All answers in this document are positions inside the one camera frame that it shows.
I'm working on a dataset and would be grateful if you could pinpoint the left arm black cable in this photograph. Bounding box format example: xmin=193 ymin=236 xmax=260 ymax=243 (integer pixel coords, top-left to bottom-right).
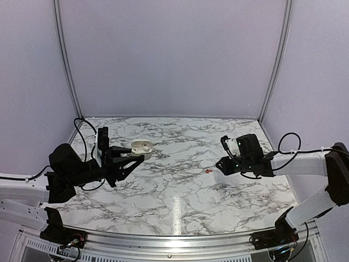
xmin=73 ymin=117 xmax=106 ymax=191

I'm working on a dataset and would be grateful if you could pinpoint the right aluminium frame post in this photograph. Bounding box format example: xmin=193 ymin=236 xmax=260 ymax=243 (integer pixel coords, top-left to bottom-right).
xmin=258 ymin=0 xmax=294 ymax=124

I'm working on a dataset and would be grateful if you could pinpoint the aluminium front rail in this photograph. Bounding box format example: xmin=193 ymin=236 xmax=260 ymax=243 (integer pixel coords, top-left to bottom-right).
xmin=9 ymin=222 xmax=327 ymax=261

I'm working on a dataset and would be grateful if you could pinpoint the aluminium frame post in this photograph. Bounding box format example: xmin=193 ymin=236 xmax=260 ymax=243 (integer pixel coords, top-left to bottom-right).
xmin=258 ymin=0 xmax=294 ymax=124
xmin=52 ymin=0 xmax=83 ymax=117

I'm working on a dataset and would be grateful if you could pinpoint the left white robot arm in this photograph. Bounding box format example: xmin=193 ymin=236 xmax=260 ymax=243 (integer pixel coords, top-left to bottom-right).
xmin=1 ymin=144 xmax=146 ymax=243

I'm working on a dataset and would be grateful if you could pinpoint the left aluminium frame post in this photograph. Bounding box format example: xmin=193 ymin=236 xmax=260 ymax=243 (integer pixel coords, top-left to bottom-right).
xmin=52 ymin=0 xmax=83 ymax=117

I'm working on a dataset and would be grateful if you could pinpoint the white earbuds charging case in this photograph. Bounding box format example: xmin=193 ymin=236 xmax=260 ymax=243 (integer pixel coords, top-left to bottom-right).
xmin=131 ymin=139 xmax=153 ymax=160

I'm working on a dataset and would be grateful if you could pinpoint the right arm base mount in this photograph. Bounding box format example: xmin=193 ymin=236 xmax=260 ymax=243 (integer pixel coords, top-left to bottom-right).
xmin=249 ymin=207 xmax=299 ymax=250

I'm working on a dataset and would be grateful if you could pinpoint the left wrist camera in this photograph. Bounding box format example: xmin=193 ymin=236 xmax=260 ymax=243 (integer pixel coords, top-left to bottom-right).
xmin=93 ymin=127 xmax=109 ymax=165

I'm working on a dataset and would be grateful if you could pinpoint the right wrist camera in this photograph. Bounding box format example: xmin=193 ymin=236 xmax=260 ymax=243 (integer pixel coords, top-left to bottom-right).
xmin=220 ymin=135 xmax=240 ymax=157

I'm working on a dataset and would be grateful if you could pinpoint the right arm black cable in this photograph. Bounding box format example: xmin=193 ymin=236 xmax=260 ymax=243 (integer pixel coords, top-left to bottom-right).
xmin=239 ymin=133 xmax=336 ymax=180

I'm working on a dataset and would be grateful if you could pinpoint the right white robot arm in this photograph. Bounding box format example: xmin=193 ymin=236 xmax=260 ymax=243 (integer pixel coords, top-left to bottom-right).
xmin=216 ymin=134 xmax=348 ymax=245

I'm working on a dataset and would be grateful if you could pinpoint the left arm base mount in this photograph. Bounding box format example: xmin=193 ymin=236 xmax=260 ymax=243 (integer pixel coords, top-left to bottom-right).
xmin=40 ymin=207 xmax=87 ymax=248

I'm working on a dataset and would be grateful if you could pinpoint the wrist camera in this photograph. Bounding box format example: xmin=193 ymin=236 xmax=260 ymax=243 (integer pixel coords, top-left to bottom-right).
xmin=220 ymin=135 xmax=240 ymax=157
xmin=93 ymin=127 xmax=109 ymax=165

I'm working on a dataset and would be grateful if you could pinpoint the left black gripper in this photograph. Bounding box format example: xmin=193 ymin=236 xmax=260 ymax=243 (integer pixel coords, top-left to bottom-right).
xmin=68 ymin=146 xmax=144 ymax=188

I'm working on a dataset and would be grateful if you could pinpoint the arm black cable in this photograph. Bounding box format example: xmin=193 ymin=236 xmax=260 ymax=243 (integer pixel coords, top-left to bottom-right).
xmin=73 ymin=117 xmax=106 ymax=191
xmin=239 ymin=133 xmax=336 ymax=180

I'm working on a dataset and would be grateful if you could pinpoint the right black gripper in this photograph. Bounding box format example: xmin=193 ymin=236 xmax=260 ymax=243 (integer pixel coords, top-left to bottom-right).
xmin=215 ymin=156 xmax=253 ymax=176

